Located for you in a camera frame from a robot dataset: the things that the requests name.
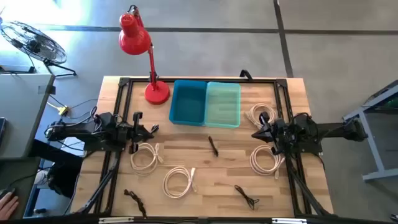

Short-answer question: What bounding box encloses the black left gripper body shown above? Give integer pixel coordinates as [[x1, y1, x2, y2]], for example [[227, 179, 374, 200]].
[[129, 111, 146, 155]]

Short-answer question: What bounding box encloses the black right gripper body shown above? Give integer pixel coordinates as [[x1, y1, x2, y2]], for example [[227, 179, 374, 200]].
[[259, 112, 285, 156]]

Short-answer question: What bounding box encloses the white cable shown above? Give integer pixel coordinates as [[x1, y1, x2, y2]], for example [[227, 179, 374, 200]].
[[244, 103, 277, 129], [249, 144, 286, 180], [162, 166, 198, 200], [129, 142, 164, 177]]

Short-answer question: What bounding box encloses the black cable tie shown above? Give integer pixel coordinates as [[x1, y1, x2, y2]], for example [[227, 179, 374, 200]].
[[234, 184, 261, 211], [208, 135, 220, 157]]

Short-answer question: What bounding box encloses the translucent green plastic bin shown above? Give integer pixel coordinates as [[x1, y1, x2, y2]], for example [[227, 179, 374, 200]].
[[204, 81, 242, 129]]

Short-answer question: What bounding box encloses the blue plastic bin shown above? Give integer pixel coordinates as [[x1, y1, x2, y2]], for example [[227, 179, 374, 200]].
[[169, 79, 208, 127]]

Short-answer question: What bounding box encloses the black clamp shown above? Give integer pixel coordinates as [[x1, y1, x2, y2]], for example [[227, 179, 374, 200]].
[[239, 69, 254, 81]]

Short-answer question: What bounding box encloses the red desk lamp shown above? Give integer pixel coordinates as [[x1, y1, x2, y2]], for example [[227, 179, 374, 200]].
[[118, 4, 171, 106]]

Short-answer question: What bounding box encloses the black bag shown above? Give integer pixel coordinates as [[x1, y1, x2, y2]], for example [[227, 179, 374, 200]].
[[46, 161, 82, 199]]

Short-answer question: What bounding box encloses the grey desk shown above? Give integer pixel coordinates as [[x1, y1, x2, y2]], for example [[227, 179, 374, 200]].
[[0, 73, 56, 159]]

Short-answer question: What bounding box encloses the black floor fan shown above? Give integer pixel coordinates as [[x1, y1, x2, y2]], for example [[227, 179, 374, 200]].
[[0, 20, 77, 78]]

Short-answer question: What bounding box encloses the dark desk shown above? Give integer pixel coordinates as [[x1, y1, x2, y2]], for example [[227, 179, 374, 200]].
[[0, 157, 41, 220]]

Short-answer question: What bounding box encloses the black computer mouse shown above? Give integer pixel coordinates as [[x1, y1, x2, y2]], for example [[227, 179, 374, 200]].
[[0, 187, 16, 200]]

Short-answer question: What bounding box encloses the person's hand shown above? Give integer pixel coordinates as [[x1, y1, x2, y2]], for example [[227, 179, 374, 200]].
[[0, 193, 19, 220]]

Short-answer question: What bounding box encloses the black aluminium table frame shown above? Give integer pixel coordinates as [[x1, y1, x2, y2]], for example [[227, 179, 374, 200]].
[[70, 77, 335, 224]]

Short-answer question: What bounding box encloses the silver metal bracket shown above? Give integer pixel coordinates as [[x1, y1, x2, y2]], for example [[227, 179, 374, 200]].
[[272, 217, 307, 224], [98, 217, 135, 224]]

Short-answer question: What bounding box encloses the grey metal table frame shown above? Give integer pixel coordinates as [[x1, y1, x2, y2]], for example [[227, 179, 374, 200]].
[[341, 79, 398, 183]]

